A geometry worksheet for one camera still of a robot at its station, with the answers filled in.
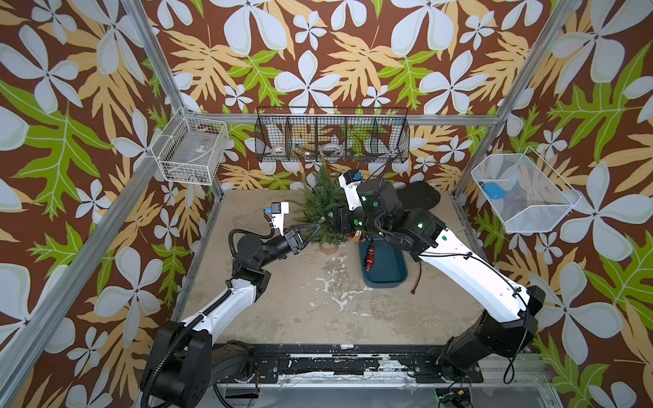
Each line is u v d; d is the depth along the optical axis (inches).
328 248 38.0
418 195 45.7
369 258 37.5
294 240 24.8
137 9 26.7
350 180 22.0
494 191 33.9
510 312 15.8
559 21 27.3
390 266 38.2
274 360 29.7
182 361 16.0
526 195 32.2
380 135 38.5
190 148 34.3
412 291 35.6
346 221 22.5
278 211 25.6
